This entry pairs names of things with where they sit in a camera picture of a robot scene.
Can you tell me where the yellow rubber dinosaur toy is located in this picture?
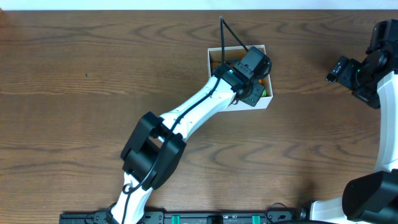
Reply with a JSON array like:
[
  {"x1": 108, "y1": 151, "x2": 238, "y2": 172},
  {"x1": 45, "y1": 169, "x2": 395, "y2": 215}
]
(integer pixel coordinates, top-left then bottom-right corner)
[{"x1": 258, "y1": 80, "x2": 267, "y2": 98}]

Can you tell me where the brown plush toy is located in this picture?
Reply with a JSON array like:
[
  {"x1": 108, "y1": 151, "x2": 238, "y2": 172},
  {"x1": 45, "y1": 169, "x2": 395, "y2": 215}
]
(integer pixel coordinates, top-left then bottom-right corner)
[{"x1": 210, "y1": 61, "x2": 221, "y2": 76}]

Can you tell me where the white cardboard box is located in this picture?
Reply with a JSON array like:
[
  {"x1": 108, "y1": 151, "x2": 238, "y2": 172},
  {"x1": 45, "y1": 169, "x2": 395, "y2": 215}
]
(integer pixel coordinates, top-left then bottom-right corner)
[{"x1": 208, "y1": 45, "x2": 273, "y2": 111}]

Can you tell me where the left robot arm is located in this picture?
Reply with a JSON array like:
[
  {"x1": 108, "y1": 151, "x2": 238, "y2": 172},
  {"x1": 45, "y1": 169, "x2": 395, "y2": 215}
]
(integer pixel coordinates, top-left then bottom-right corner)
[{"x1": 109, "y1": 62, "x2": 272, "y2": 223}]

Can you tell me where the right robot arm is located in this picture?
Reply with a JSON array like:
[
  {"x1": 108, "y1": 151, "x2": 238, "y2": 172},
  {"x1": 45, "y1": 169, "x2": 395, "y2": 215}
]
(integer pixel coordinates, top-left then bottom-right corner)
[{"x1": 308, "y1": 44, "x2": 397, "y2": 223}]

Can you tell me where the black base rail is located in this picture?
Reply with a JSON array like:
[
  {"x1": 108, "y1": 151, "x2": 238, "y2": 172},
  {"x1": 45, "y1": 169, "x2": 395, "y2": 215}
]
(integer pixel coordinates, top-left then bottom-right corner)
[{"x1": 59, "y1": 209, "x2": 297, "y2": 224}]

